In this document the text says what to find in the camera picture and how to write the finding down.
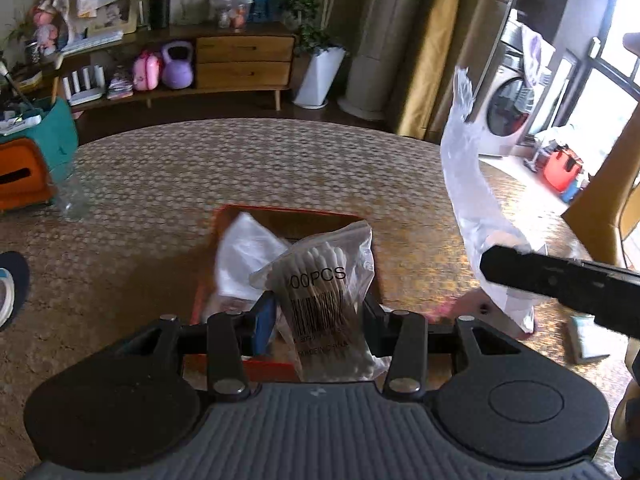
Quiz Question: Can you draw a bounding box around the standing air conditioner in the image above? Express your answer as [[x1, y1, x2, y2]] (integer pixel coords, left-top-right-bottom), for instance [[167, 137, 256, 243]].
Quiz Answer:
[[337, 0, 432, 122]]

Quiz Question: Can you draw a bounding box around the red tin box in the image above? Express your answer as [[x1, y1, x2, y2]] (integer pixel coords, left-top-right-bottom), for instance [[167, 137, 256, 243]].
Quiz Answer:
[[191, 204, 385, 383]]

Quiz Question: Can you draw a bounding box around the cotton swab bag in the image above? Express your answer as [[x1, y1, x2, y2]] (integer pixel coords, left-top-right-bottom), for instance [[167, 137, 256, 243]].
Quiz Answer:
[[249, 220, 393, 383]]

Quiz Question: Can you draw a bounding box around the teal bag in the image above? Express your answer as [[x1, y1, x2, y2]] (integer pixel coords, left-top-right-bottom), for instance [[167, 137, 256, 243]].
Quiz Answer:
[[0, 97, 80, 187]]

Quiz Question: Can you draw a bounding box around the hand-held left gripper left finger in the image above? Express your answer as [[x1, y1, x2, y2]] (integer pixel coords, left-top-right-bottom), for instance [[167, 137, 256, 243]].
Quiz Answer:
[[147, 292, 279, 401]]

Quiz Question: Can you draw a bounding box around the photo frame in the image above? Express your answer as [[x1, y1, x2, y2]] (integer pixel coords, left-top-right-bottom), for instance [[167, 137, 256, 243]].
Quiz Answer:
[[87, 0, 139, 36]]

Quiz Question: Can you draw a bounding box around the yellow curtain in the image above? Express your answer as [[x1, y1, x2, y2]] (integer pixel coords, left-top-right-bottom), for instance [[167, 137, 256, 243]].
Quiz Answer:
[[384, 0, 523, 142]]

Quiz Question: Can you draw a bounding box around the green potted plant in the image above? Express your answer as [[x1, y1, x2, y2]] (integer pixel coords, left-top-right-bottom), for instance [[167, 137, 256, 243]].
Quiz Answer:
[[279, 0, 335, 57]]

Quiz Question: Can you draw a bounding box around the black cylinder speaker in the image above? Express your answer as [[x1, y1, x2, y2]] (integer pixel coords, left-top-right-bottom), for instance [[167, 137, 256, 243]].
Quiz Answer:
[[148, 0, 172, 30]]

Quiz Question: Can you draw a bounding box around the light green tissue packet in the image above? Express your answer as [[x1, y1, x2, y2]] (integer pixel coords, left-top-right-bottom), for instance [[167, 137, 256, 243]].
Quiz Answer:
[[566, 312, 629, 365]]

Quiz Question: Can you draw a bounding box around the clear plastic bag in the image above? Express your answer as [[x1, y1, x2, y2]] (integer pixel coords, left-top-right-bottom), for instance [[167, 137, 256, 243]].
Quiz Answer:
[[439, 66, 550, 337]]

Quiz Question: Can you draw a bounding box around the white plastic package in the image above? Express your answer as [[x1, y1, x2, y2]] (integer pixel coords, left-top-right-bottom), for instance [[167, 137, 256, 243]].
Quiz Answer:
[[204, 211, 293, 313]]

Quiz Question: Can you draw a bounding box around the orange tissue box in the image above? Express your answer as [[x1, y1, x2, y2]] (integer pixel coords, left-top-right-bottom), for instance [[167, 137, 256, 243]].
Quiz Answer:
[[0, 138, 57, 214]]

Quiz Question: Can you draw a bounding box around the white router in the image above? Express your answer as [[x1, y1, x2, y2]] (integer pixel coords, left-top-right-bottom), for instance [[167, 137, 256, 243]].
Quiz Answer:
[[63, 65, 106, 107]]

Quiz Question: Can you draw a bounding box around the purple kettlebell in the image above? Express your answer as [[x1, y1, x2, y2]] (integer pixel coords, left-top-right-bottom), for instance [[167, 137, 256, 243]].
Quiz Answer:
[[160, 41, 195, 89]]

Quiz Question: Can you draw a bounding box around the white washing machine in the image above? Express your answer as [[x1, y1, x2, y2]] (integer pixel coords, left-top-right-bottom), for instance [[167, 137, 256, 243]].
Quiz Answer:
[[474, 20, 557, 159]]

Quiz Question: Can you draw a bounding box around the stack of small books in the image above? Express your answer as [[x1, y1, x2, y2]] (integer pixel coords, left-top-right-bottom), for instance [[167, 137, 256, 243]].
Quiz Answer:
[[106, 71, 135, 101]]

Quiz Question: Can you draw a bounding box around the pink kettlebell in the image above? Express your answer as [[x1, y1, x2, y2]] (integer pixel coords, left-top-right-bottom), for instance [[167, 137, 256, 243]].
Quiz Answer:
[[132, 50, 164, 92]]

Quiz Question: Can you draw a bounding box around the white keyboard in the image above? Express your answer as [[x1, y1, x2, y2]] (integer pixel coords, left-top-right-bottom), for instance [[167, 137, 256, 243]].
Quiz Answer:
[[59, 30, 125, 55]]

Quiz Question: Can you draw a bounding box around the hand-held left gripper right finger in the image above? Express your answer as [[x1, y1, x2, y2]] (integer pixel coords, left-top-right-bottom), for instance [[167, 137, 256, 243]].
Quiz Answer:
[[362, 300, 525, 403]]

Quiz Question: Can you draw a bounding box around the yellow chair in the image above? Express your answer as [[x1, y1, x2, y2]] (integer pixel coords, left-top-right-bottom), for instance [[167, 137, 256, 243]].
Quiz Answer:
[[560, 124, 640, 269]]

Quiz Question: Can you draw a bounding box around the red bag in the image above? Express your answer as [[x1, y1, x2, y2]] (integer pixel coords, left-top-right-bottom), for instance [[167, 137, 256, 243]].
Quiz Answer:
[[542, 142, 585, 194]]

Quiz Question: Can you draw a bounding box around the wooden sideboard cabinet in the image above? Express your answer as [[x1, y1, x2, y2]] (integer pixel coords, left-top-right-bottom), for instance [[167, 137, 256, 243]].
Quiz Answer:
[[52, 29, 299, 112]]

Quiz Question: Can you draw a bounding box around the pink doll figure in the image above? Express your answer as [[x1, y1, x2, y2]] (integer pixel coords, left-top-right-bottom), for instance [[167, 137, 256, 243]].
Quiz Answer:
[[30, 0, 70, 57]]

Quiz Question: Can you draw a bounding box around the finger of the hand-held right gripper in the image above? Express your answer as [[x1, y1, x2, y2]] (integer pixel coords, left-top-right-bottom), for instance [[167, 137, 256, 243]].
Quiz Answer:
[[479, 245, 640, 334]]

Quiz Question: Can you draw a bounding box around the clear plastic bottle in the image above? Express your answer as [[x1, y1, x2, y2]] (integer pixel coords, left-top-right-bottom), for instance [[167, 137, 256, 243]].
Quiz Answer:
[[51, 170, 96, 222]]

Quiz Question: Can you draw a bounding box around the clear snack container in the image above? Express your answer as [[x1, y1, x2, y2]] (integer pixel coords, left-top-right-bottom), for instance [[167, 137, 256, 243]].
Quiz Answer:
[[208, 0, 254, 30]]

